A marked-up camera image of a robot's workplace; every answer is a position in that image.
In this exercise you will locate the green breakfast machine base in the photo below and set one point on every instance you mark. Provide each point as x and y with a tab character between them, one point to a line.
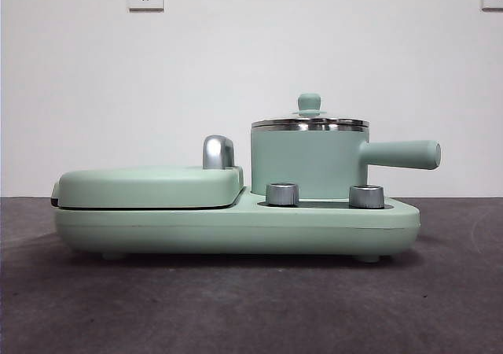
236	232

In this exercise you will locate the glass pot lid green knob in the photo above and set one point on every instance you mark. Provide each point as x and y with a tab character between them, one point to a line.
309	124

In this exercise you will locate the silver control knob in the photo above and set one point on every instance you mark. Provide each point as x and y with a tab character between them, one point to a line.
366	196
281	193

